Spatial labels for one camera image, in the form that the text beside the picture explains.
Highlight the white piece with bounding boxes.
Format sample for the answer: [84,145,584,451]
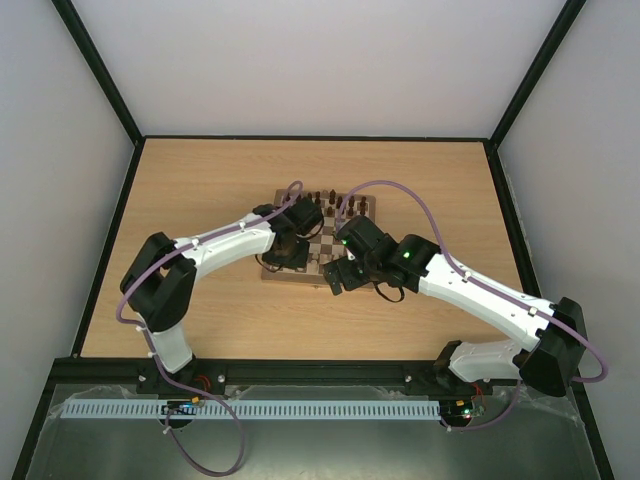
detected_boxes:
[307,260,318,274]

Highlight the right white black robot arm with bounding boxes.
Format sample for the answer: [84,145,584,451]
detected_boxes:
[323,216,586,397]

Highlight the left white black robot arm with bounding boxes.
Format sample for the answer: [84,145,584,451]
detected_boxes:
[117,197,323,374]

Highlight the dark chess pieces row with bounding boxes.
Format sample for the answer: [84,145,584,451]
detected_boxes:
[302,190,376,220]

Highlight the wooden folding chessboard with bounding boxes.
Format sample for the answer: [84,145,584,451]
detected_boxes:
[261,189,352,287]

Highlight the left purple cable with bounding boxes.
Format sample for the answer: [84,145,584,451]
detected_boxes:
[115,180,246,475]

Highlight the purple cable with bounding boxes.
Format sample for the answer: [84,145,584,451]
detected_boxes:
[337,179,610,433]
[115,180,246,475]

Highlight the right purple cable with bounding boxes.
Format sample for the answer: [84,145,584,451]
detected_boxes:
[337,179,610,433]

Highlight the black aluminium front rail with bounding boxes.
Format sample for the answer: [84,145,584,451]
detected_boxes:
[47,357,515,399]

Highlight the light blue slotted cable duct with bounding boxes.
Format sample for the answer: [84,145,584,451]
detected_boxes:
[61,399,441,421]

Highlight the left black frame post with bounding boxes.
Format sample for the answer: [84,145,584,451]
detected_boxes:
[51,0,143,146]

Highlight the black frame post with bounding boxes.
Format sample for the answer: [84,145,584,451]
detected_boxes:
[51,0,143,146]
[487,0,587,149]

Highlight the right black frame post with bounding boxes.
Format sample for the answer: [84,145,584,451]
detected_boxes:
[487,0,587,149]

